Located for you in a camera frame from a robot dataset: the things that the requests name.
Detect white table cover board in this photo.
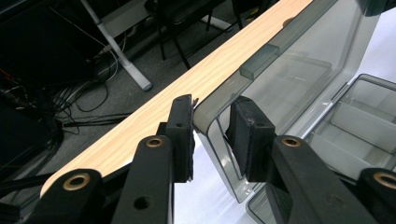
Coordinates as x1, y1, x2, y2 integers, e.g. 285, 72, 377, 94
172, 7, 396, 224

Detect grey transparent plastic organizer box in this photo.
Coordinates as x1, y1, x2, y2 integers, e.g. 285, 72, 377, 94
192, 0, 396, 224

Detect black chair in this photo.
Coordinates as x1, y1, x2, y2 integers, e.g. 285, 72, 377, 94
144, 0, 272, 70

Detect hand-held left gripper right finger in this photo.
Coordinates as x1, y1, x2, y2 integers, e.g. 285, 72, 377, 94
224, 95, 276, 184

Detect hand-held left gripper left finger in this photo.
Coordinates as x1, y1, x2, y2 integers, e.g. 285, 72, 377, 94
157, 93, 196, 184

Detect bundle of floor cables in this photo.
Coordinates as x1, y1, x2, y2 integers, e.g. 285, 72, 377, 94
46, 31, 132, 129

